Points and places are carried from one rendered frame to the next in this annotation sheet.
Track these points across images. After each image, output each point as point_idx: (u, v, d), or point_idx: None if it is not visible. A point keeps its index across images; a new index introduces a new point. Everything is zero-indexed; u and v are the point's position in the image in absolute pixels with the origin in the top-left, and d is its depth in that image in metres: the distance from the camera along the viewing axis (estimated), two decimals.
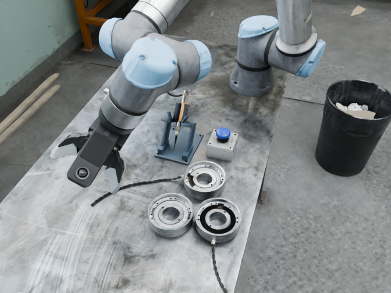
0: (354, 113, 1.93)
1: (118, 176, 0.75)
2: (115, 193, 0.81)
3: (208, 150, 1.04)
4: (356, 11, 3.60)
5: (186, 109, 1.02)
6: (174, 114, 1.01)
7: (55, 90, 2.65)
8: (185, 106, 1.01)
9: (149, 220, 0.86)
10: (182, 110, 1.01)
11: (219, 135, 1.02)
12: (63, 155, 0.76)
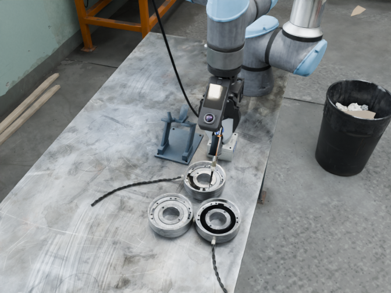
0: (354, 113, 1.93)
1: (234, 126, 0.86)
2: (226, 143, 0.91)
3: (208, 150, 1.04)
4: (356, 11, 3.60)
5: (221, 142, 0.91)
6: (210, 149, 0.90)
7: (55, 90, 2.65)
8: (221, 138, 0.90)
9: (149, 220, 0.86)
10: (219, 143, 0.89)
11: None
12: None
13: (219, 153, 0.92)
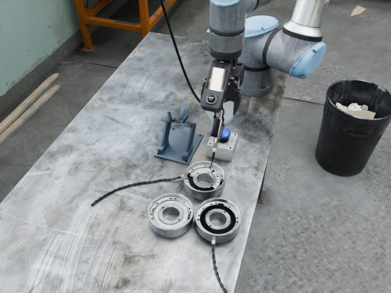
0: (354, 113, 1.93)
1: (235, 109, 0.91)
2: (227, 125, 0.96)
3: (208, 150, 1.04)
4: (356, 11, 3.60)
5: (223, 124, 0.96)
6: (212, 131, 0.95)
7: (55, 90, 2.65)
8: (223, 121, 0.95)
9: (149, 220, 0.86)
10: (220, 125, 0.94)
11: None
12: (213, 112, 0.94)
13: (220, 135, 0.97)
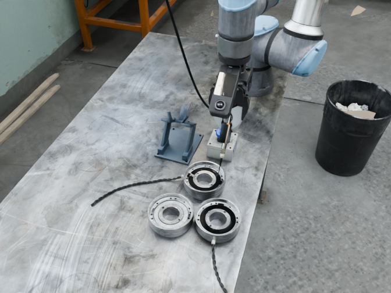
0: (354, 113, 1.93)
1: (244, 114, 0.89)
2: (234, 131, 0.95)
3: (208, 150, 1.04)
4: (356, 11, 3.60)
5: (230, 129, 0.94)
6: (220, 136, 0.93)
7: (55, 90, 2.65)
8: (230, 126, 0.93)
9: (149, 220, 0.86)
10: (227, 131, 0.93)
11: (219, 135, 1.02)
12: (221, 117, 0.92)
13: (228, 141, 0.95)
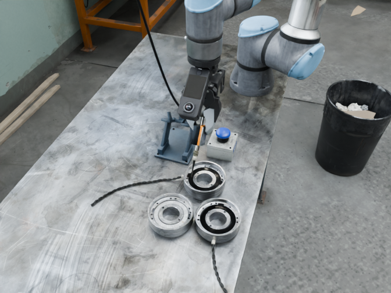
0: (354, 113, 1.93)
1: (216, 116, 0.89)
2: (209, 133, 0.94)
3: (208, 150, 1.04)
4: (356, 11, 3.60)
5: (205, 132, 0.94)
6: (192, 138, 0.93)
7: (55, 90, 2.65)
8: (204, 128, 0.93)
9: (149, 220, 0.86)
10: (201, 134, 0.92)
11: (219, 135, 1.02)
12: None
13: (202, 143, 0.95)
